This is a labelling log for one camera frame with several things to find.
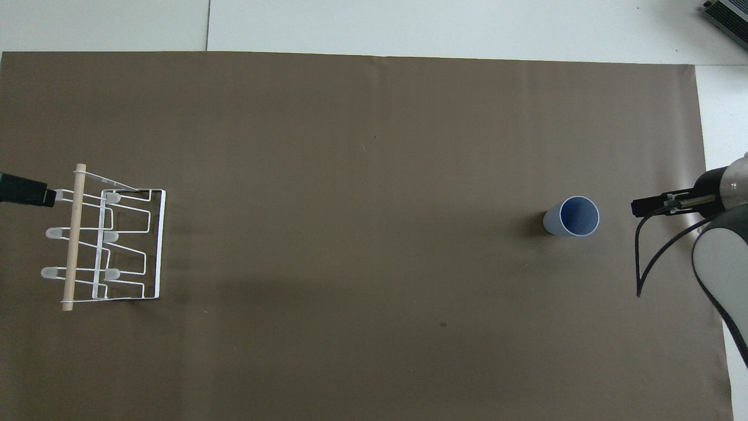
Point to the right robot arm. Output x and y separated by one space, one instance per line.
721 257

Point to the grey metal device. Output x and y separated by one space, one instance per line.
730 17

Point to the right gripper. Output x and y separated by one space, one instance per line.
708 184

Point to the light blue plastic cup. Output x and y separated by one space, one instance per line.
578 217

